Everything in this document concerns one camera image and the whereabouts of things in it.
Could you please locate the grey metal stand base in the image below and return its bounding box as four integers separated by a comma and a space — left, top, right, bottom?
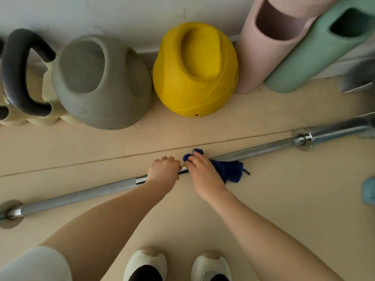
336, 58, 375, 95

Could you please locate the grey soft kettlebell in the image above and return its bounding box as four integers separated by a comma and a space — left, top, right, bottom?
52, 34, 153, 130

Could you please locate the person's right forearm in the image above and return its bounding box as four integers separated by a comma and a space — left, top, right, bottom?
210, 189, 346, 281

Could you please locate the person's right hand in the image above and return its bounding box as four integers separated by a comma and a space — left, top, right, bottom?
184, 151, 228, 202

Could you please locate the yellow soft kettlebell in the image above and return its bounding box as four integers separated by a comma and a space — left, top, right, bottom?
152, 22, 239, 117

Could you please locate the person's left hand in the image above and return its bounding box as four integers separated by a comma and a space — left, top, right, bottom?
146, 156, 181, 194

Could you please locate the silver steel barbell bar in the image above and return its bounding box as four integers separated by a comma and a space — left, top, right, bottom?
0, 112, 375, 230

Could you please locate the dark blue cleaning cloth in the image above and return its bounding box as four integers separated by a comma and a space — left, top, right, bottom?
183, 148, 251, 185

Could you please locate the light blue object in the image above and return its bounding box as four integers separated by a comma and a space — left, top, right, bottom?
361, 177, 375, 206

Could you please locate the cream kettlebell with black handle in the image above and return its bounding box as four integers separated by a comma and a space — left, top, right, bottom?
0, 28, 79, 127

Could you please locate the green foam roller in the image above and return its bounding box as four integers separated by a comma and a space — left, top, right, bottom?
264, 0, 375, 94

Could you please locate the person's white shoe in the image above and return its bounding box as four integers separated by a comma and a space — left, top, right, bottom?
191, 251, 233, 281
123, 246, 168, 281

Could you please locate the person's left white shoe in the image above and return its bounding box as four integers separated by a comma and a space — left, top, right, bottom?
123, 246, 168, 281

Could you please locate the person's left forearm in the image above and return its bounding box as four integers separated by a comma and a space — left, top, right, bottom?
41, 180, 171, 281

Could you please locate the pink foam roller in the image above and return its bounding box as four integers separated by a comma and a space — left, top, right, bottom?
234, 0, 342, 95

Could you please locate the person's right white shoe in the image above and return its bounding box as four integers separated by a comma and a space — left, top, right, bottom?
191, 251, 233, 281

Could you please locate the white shirt sleeve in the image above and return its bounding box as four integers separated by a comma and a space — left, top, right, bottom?
0, 246, 73, 281

